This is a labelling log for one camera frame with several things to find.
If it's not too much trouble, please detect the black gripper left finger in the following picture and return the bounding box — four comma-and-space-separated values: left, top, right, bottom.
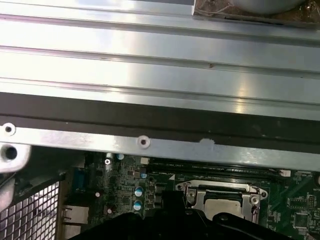
72, 190, 175, 240

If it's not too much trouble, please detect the CPU socket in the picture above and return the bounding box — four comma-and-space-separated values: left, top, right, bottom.
174, 181, 268, 226

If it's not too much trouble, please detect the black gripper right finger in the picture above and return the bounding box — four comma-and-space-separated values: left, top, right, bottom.
174, 190, 298, 240

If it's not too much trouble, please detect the black RAM slot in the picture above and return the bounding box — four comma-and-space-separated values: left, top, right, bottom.
147, 167, 285, 176
149, 161, 283, 169

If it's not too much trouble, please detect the metal socket cover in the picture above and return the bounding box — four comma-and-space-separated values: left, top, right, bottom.
186, 184, 262, 223

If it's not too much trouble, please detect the green motherboard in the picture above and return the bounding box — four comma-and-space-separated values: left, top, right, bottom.
61, 149, 320, 240

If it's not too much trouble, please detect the black open PC case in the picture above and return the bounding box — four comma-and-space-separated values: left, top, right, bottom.
0, 91, 320, 240

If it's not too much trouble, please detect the silver CPU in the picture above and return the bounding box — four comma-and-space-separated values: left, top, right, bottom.
202, 196, 242, 222

